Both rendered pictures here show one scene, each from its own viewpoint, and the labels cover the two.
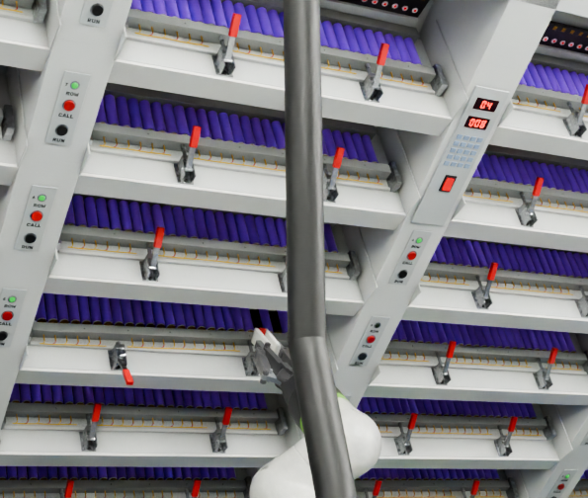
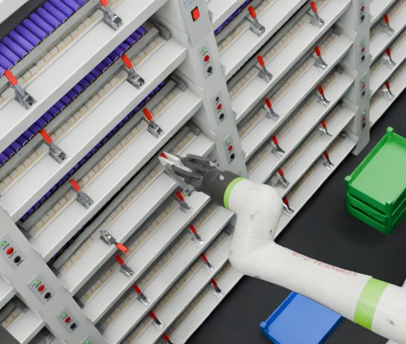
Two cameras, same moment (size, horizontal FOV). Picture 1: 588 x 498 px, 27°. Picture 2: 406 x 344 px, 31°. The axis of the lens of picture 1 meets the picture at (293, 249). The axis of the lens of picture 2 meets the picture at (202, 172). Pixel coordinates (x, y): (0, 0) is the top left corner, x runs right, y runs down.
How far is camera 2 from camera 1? 0.71 m
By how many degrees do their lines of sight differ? 24
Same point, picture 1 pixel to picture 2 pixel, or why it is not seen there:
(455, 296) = (243, 41)
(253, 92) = (54, 95)
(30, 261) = (27, 264)
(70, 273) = (50, 244)
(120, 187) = (35, 197)
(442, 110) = not seen: outside the picture
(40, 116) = not seen: outside the picture
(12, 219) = (0, 263)
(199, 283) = (114, 179)
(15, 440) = (95, 305)
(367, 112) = (121, 34)
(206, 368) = (151, 196)
